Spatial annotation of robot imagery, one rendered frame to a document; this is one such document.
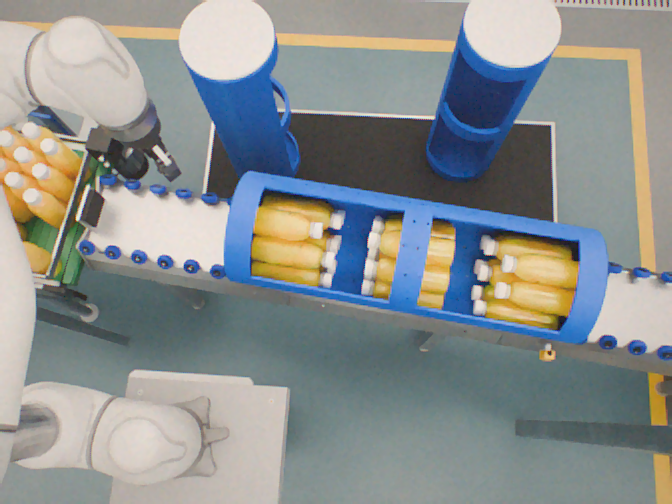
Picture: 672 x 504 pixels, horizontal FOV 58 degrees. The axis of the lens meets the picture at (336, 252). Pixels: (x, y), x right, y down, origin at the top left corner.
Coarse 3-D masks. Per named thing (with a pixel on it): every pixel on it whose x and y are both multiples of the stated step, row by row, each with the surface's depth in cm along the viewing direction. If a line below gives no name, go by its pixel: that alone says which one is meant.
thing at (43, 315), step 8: (40, 312) 184; (48, 312) 188; (56, 312) 193; (40, 320) 184; (48, 320) 189; (56, 320) 194; (64, 320) 199; (72, 320) 204; (64, 328) 203; (72, 328) 205; (80, 328) 211; (88, 328) 217; (96, 328) 224; (96, 336) 225; (104, 336) 232; (112, 336) 239; (120, 336) 247; (120, 344) 249
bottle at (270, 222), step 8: (264, 208) 146; (272, 208) 147; (256, 216) 144; (264, 216) 144; (272, 216) 144; (280, 216) 144; (288, 216) 144; (296, 216) 145; (304, 216) 146; (256, 224) 145; (264, 224) 144; (272, 224) 144; (280, 224) 144; (288, 224) 144; (296, 224) 144; (304, 224) 144; (312, 224) 145; (256, 232) 146; (264, 232) 145; (272, 232) 145; (280, 232) 145; (288, 232) 144; (296, 232) 144; (304, 232) 144; (312, 232) 145; (296, 240) 146
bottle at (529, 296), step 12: (516, 288) 144; (528, 288) 143; (540, 288) 143; (552, 288) 143; (516, 300) 144; (528, 300) 143; (540, 300) 142; (552, 300) 142; (564, 300) 142; (552, 312) 144; (564, 312) 143
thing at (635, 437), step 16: (528, 432) 226; (544, 432) 207; (560, 432) 192; (576, 432) 179; (592, 432) 167; (608, 432) 157; (624, 432) 148; (640, 432) 140; (656, 432) 132; (624, 448) 147; (640, 448) 138; (656, 448) 131
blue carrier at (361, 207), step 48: (240, 192) 142; (288, 192) 161; (336, 192) 145; (240, 240) 140; (480, 240) 161; (576, 240) 139; (288, 288) 147; (336, 288) 159; (576, 288) 135; (576, 336) 140
